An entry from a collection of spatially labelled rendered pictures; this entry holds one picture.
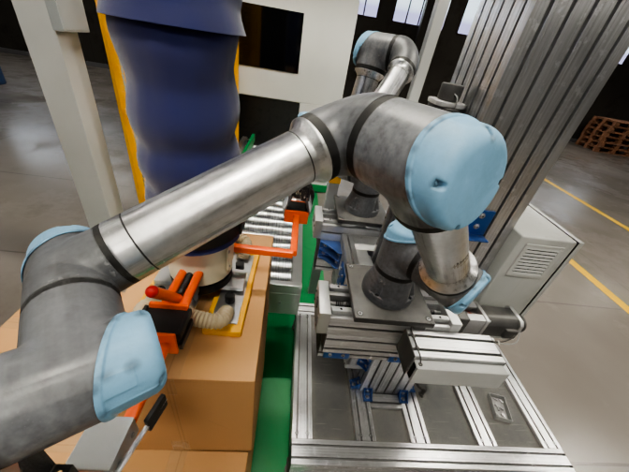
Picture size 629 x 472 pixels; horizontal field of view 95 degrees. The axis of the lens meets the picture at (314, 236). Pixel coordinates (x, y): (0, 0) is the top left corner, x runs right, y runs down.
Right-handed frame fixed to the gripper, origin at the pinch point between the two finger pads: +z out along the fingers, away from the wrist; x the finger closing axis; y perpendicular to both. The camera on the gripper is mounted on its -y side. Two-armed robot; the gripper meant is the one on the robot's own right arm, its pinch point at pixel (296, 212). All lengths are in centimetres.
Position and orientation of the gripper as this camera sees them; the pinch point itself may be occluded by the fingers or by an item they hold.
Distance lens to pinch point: 108.8
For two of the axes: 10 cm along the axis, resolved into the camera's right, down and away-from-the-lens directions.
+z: -1.5, 8.2, 5.5
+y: 0.2, 5.5, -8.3
